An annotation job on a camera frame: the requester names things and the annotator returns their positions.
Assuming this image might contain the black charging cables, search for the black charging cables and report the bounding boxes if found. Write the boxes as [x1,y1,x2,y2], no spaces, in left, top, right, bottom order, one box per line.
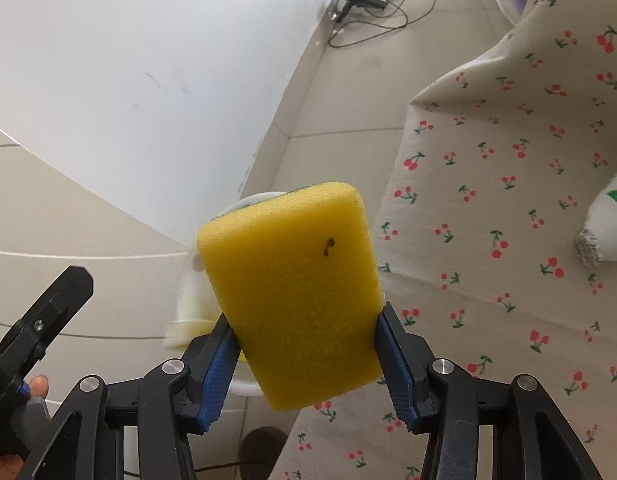
[329,0,437,49]

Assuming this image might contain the yellow sponge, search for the yellow sponge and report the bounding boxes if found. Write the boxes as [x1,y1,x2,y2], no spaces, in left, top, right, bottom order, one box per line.
[196,181,384,412]

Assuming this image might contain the spare black gripper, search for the spare black gripper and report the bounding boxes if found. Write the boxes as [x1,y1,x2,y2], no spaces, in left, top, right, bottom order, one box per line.
[329,0,389,23]

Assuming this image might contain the small white bottle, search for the small white bottle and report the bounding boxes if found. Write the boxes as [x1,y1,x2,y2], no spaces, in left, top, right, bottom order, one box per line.
[573,165,617,263]

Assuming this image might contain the white wardrobe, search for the white wardrobe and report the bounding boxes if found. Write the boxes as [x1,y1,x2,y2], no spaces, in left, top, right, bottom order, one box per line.
[0,120,205,411]

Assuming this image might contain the person's left hand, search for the person's left hand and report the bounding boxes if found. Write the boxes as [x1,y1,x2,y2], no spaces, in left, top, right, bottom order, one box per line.
[27,375,50,404]

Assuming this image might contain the cherry print tablecloth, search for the cherry print tablecloth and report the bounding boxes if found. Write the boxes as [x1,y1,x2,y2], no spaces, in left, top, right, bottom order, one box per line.
[276,0,617,480]

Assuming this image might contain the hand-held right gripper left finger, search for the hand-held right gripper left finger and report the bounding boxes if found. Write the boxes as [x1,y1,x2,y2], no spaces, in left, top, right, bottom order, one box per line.
[18,312,242,480]

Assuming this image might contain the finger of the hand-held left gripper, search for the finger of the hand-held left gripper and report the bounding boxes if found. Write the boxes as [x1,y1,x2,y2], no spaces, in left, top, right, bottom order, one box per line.
[0,266,95,366]

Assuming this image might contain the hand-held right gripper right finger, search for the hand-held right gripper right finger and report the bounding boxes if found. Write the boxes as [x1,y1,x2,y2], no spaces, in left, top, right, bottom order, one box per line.
[373,302,604,480]

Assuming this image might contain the white plastic bin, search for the white plastic bin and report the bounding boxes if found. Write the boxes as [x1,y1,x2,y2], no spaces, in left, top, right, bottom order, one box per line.
[163,190,299,398]

